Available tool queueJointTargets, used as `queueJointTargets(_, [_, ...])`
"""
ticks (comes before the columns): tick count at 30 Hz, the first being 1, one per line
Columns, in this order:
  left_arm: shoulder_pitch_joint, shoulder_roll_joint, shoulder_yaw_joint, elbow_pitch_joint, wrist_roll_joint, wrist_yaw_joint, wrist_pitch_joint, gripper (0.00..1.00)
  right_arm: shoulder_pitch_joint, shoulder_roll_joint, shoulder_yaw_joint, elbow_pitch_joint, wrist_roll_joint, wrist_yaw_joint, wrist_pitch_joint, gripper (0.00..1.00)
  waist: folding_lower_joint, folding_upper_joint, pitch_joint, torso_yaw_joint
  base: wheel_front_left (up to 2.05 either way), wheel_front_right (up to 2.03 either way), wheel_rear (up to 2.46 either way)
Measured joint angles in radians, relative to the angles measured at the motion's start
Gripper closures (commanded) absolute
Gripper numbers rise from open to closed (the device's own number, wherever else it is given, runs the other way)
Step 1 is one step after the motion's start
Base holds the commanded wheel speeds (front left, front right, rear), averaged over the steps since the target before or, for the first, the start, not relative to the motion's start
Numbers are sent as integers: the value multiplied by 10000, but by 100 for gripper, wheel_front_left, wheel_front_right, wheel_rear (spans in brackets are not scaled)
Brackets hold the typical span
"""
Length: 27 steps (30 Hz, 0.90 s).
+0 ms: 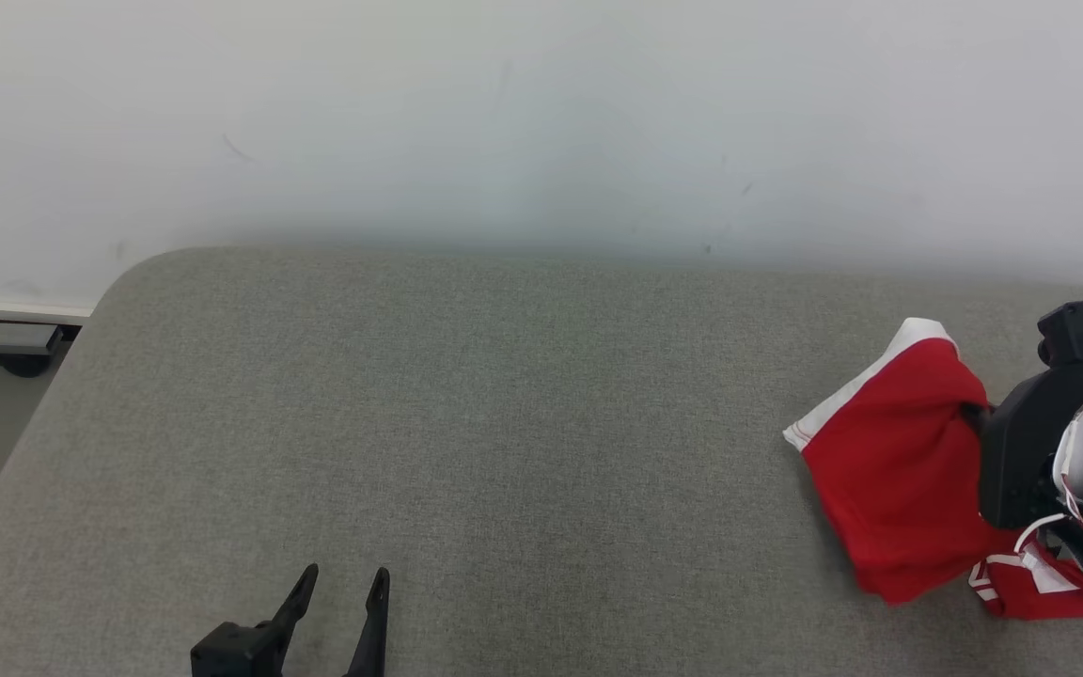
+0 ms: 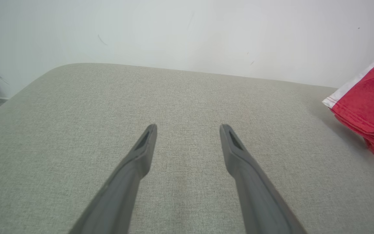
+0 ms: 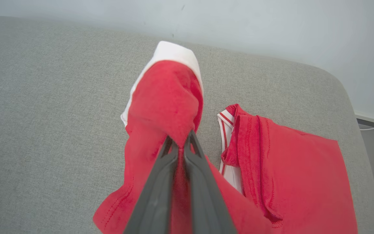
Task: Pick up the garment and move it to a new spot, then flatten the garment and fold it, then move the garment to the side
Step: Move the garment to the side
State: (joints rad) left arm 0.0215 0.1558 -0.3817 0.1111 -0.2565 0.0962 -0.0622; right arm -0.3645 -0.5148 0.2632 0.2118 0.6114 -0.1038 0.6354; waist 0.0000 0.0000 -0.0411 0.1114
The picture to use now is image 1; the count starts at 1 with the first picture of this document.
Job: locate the red shorts with white stripe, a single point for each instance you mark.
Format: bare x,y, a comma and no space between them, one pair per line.
889,470

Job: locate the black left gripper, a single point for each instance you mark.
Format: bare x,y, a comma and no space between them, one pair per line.
231,653

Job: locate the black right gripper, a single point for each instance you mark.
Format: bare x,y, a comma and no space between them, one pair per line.
1021,461

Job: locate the black caster wheel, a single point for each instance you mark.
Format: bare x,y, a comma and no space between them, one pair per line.
24,365

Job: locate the red jersey with white sleeves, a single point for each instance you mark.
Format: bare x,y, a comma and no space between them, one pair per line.
1012,602

